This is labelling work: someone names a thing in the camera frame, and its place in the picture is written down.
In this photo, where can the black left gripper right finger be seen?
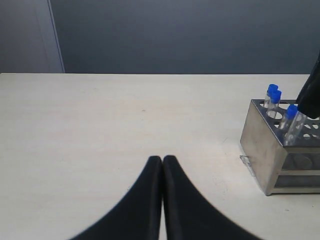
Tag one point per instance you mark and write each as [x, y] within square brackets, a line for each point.
[188, 215]

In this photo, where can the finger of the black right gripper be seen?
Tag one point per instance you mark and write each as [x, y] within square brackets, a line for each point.
[308, 100]

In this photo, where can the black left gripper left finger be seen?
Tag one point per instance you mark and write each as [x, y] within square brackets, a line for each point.
[137, 215]

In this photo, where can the blue-capped tube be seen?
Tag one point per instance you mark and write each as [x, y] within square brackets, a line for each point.
[288, 117]
[271, 88]
[295, 129]
[274, 103]

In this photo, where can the stainless steel test tube rack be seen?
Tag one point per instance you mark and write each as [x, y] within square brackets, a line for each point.
[279, 168]

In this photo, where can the clear tape piece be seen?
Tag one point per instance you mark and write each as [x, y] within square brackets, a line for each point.
[245, 160]

